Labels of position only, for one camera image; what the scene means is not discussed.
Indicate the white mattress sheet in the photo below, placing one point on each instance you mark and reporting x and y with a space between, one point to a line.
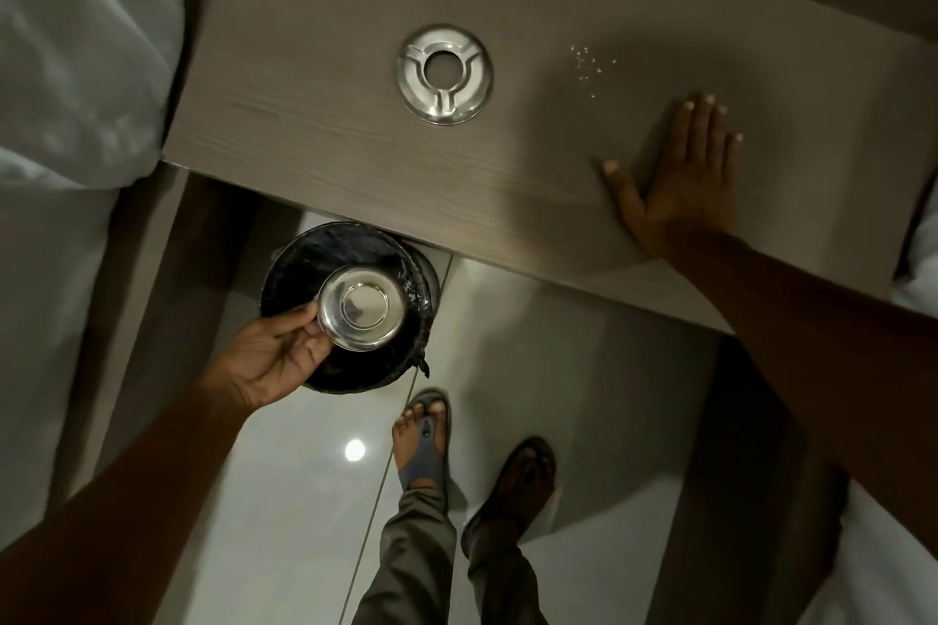
40 324

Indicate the person's left thumb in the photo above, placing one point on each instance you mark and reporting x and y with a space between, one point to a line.
293 318

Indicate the person's right little finger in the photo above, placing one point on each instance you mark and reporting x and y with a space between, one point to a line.
733 154

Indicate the steel ashtray lid with hole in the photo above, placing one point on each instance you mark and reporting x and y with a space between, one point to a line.
421 79

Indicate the person's right forearm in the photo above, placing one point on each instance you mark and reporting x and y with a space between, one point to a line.
821 368

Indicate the white duvet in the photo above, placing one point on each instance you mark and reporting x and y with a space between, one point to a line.
80 38

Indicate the black trash bin with liner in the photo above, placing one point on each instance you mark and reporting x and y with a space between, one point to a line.
293 277

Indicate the person's left forearm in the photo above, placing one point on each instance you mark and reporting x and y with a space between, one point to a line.
124 522

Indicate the grey sandal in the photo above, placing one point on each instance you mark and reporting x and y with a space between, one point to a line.
425 467

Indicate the white bedding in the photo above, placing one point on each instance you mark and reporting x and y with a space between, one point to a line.
890 573

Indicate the dark sandal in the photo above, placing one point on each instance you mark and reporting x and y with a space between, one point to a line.
473 529

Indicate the person's left hand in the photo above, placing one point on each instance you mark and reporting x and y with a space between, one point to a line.
253 361

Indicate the person's right hand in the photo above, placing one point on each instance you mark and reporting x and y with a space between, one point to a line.
681 192

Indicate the person's right foot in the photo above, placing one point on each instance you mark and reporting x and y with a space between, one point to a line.
522 493

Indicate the scattered white crumbs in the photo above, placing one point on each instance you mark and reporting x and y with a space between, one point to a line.
588 66

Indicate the person's right thumb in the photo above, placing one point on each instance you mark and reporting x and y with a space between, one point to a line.
621 183

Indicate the round steel ashtray bowl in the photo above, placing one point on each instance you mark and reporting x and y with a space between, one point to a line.
364 307

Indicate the person's right middle finger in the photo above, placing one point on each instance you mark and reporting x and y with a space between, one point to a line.
703 128

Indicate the person's foot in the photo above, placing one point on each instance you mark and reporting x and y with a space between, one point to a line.
412 435
522 493

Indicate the grey olive trousers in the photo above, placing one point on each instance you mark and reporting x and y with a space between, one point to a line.
418 558

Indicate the person's left foot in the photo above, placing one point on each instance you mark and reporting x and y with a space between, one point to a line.
412 435

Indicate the brown bed base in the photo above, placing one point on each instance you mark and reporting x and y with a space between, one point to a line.
740 500
139 324

